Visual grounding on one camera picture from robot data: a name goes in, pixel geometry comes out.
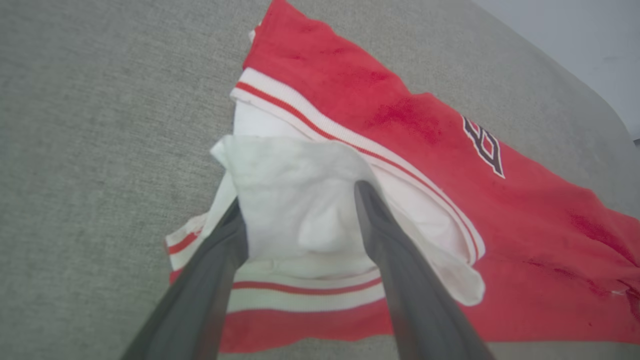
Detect grey fabric sofa cushion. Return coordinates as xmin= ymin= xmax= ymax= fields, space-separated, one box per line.
xmin=0 ymin=0 xmax=640 ymax=360

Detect red basketball jersey white sleeves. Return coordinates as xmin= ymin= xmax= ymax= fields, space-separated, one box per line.
xmin=164 ymin=0 xmax=640 ymax=354

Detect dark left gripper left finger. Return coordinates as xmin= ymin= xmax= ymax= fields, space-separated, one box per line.
xmin=120 ymin=198 xmax=250 ymax=360

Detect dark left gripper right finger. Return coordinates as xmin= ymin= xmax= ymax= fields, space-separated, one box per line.
xmin=354 ymin=180 xmax=494 ymax=360

